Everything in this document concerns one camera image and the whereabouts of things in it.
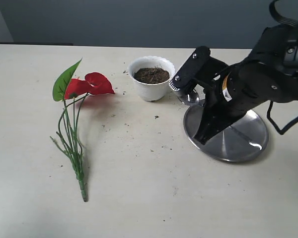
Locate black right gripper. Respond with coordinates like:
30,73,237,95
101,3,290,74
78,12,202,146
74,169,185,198
193,63,261,145

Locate stainless steel spork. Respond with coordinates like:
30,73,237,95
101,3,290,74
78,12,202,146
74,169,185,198
177,89,204,106

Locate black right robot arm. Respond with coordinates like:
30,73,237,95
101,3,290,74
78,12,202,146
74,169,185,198
194,25,298,144

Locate dark soil in pot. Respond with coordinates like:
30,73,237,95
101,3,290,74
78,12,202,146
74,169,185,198
134,67,170,84

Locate white plastic flower pot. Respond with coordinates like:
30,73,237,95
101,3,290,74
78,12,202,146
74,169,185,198
128,56,175,102

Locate red artificial anthurium flower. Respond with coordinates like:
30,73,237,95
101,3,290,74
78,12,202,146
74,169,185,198
50,60,115,202

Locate round stainless steel plate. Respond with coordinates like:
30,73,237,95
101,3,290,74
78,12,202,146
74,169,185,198
183,104,269,163

